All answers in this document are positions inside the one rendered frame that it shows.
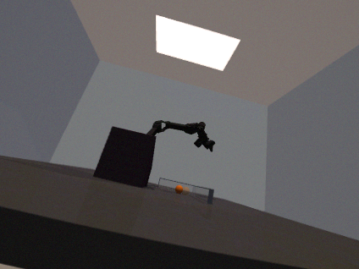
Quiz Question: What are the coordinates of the grey l-shaped wall top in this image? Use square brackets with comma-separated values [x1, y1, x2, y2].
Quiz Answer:
[207, 189, 214, 204]

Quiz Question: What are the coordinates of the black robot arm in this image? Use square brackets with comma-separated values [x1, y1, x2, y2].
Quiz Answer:
[147, 120, 206, 147]

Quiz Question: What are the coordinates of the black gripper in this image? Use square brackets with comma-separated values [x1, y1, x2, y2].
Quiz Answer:
[198, 133, 215, 152]

